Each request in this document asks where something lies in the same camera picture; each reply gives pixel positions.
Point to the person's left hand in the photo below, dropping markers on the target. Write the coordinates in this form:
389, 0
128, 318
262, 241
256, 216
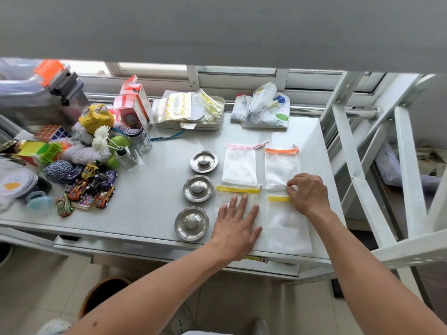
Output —
233, 237

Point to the person's right hand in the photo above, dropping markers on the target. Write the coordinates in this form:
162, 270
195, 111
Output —
309, 195

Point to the person's left middle finger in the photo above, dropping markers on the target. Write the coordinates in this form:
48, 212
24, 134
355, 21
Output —
243, 206

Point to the person's left thumb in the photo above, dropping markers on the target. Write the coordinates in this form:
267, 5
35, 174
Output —
257, 234

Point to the person's right thumb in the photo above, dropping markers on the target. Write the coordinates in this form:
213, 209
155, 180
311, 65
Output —
292, 198

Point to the person's left little finger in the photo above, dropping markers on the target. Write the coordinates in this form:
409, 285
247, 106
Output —
220, 218

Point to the yellow-trimmed white mesh bag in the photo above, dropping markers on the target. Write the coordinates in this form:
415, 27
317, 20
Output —
223, 197
288, 230

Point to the person's left forearm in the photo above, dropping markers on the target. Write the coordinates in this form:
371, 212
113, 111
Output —
157, 293

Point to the person's right forearm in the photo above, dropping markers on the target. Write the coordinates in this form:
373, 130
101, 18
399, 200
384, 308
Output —
366, 275

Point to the yellow label sticker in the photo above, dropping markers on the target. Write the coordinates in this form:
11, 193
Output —
256, 259

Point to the large steel sink strainer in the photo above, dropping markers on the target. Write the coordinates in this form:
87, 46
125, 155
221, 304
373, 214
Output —
191, 223

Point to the orange-trimmed white mesh bag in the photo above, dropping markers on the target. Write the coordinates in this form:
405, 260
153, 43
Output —
280, 167

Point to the medium steel sink strainer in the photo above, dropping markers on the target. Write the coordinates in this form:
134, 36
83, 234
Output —
198, 188

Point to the pink-trimmed white mesh bag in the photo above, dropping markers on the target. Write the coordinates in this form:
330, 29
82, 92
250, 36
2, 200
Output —
240, 167

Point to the small steel sink strainer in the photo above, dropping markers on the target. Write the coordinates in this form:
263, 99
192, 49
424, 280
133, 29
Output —
204, 161

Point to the person's right shoe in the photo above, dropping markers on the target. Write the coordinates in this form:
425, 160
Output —
260, 327

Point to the person's shoe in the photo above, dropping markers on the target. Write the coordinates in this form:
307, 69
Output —
260, 327
54, 327

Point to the white patterned fabric bag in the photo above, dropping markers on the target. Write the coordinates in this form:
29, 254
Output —
267, 108

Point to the white rectangular tray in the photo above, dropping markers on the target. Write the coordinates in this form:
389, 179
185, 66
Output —
195, 124

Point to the white dotted folded cloth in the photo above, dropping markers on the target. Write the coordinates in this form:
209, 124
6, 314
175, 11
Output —
239, 108

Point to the grey plastic bag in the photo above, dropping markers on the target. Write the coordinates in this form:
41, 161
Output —
394, 167

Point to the clear plastic zip bags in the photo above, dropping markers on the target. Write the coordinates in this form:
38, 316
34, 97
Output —
209, 104

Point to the clear glass diffuser bottle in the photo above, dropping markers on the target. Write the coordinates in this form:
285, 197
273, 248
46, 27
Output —
125, 157

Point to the glass jar with dark lid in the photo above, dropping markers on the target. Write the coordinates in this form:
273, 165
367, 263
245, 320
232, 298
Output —
139, 138

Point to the yellow printed plastic pouch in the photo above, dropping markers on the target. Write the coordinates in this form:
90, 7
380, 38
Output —
174, 107

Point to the green ball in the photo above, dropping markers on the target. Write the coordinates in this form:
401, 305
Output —
112, 162
120, 140

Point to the pile of toy cars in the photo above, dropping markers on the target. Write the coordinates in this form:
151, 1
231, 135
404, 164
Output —
87, 188

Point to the red checked window box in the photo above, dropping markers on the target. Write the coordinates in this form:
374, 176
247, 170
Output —
127, 113

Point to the brown round bin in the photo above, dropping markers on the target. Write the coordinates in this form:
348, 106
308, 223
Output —
101, 293

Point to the white artificial flower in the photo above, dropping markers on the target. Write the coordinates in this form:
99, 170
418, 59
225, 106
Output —
101, 137

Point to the tall red white box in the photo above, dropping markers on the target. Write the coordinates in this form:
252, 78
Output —
138, 92

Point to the white yarn bundle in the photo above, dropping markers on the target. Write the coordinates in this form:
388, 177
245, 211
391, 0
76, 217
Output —
81, 154

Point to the yellow plush toy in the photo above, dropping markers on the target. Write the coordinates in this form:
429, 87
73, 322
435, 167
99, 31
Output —
96, 116

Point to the blue white twine ball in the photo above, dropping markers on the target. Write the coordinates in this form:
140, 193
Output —
62, 172

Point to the grey roller blind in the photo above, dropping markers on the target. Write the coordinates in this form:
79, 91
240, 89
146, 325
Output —
223, 27

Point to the blue clear plastic container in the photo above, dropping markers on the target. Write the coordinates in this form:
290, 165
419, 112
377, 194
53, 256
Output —
39, 201

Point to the colourful puzzle cube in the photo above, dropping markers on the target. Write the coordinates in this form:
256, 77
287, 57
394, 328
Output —
52, 133

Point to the yellow green plastic toy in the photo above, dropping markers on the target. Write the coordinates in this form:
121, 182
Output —
38, 150

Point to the person's left shoe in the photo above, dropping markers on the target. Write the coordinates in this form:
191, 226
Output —
54, 327

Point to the white round lid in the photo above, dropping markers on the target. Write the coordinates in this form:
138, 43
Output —
15, 183

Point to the grey orange toy blaster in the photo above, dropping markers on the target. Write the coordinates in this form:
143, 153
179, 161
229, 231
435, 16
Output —
59, 81

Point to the white metal rack frame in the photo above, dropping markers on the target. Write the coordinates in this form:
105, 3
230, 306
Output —
370, 191

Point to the steel rail pipe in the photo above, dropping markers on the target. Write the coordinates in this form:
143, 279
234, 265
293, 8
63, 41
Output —
349, 112

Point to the white window frame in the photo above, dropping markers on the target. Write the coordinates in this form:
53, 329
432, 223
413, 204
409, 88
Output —
237, 80

